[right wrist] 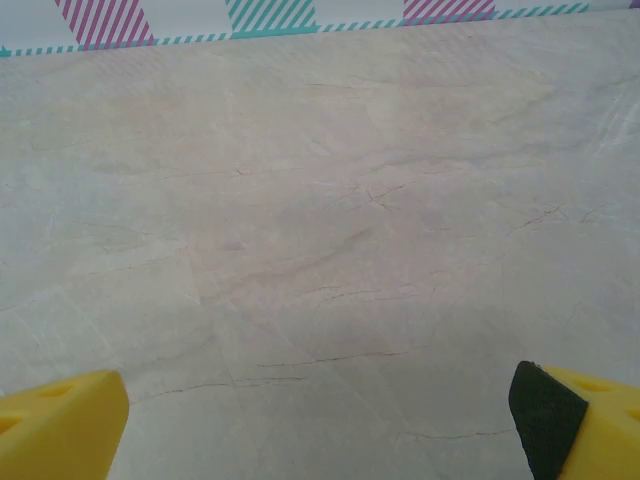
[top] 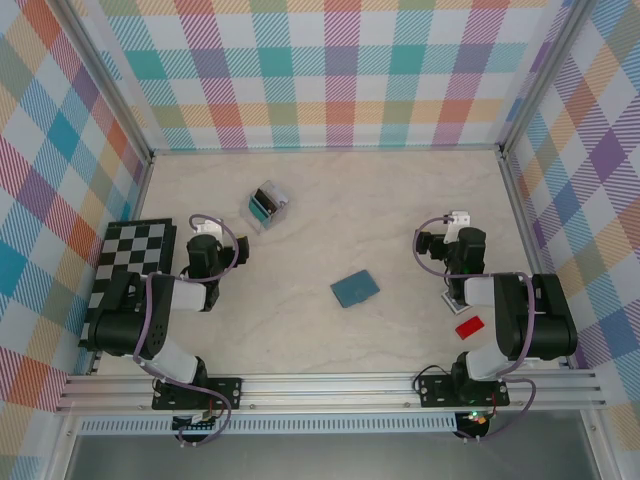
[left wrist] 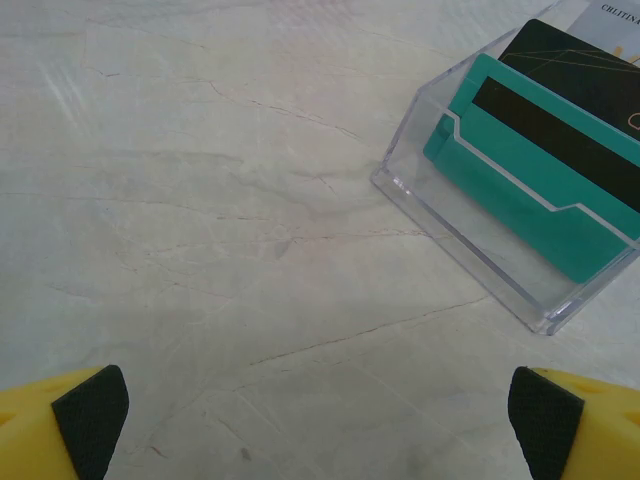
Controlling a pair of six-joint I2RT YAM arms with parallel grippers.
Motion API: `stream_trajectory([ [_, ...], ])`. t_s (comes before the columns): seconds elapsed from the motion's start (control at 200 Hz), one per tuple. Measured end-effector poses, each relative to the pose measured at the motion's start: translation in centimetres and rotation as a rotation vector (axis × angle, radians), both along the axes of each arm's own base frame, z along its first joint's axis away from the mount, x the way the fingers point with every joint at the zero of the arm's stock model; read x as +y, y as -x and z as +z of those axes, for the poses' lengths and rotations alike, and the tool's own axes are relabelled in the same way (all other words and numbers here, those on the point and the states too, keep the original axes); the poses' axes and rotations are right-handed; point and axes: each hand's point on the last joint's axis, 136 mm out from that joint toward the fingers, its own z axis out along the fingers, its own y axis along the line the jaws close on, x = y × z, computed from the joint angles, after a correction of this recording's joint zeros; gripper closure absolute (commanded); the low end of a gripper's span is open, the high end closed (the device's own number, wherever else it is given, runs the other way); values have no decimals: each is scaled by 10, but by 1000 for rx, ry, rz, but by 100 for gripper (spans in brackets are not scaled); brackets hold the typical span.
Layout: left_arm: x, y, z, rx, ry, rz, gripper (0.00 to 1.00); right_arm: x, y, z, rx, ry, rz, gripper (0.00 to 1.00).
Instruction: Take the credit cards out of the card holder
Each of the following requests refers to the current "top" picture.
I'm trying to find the teal card holder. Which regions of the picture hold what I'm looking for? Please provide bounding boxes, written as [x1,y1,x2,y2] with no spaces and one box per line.
[329,269,381,310]

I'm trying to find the teal card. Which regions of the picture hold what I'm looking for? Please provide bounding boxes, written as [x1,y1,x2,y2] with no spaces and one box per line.
[248,196,272,222]

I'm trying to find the red card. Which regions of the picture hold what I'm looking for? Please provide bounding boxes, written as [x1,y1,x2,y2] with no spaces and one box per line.
[454,314,487,342]

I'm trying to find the dark brown card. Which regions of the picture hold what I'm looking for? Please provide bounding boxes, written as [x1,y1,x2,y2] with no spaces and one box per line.
[254,186,280,211]

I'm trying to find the blue and white small box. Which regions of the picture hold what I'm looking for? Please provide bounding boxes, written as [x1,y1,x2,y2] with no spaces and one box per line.
[439,290,467,317]

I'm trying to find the black silver chessboard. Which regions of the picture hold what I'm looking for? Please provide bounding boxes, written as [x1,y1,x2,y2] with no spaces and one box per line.
[78,216,179,351]

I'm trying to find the clear plastic box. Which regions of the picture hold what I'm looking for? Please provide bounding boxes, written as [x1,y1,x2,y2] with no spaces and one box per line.
[239,179,294,236]

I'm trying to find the grey metal panel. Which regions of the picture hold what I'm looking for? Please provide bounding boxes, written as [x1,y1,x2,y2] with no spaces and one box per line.
[64,432,601,480]

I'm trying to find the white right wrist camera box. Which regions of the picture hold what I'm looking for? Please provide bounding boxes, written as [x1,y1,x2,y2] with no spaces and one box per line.
[446,209,473,242]

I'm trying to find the aluminium side rail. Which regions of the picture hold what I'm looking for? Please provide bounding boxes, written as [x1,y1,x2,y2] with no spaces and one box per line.
[498,152,572,370]

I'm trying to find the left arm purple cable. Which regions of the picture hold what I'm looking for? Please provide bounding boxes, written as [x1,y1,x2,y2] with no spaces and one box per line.
[132,213,240,447]

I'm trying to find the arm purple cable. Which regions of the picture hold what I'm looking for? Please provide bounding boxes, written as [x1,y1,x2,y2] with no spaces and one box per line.
[412,213,539,444]
[132,213,240,447]

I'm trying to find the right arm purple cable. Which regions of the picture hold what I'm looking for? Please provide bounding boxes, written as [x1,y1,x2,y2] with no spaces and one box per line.
[412,213,539,444]

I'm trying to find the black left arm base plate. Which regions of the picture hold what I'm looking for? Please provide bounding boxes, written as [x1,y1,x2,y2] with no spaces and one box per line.
[152,377,244,412]

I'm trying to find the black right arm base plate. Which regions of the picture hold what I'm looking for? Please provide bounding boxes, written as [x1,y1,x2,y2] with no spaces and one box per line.
[417,372,511,409]

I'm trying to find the thin aluminium wall rail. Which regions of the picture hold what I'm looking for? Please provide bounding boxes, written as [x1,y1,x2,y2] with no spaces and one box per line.
[149,143,504,157]

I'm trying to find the wide aluminium mounting rail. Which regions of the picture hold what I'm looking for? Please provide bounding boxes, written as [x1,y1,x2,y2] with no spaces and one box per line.
[53,368,610,415]

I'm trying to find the aluminium corner post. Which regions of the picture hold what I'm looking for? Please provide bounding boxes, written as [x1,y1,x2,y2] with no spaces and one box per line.
[498,0,589,157]
[58,0,155,164]

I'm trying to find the slotted grey cable duct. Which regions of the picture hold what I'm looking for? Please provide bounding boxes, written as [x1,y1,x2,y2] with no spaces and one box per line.
[78,417,460,437]

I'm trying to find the aluminium frame leg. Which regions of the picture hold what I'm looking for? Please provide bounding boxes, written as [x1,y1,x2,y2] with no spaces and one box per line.
[48,412,77,480]
[579,409,609,480]

